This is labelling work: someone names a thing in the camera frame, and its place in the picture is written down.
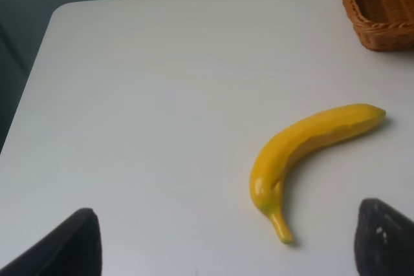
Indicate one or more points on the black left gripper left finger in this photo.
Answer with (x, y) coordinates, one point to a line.
(72, 248)

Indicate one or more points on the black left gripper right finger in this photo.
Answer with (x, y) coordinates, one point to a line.
(383, 241)

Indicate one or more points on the brown wicker basket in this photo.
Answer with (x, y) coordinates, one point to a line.
(382, 25)

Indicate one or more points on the yellow banana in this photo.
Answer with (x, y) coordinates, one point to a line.
(283, 151)

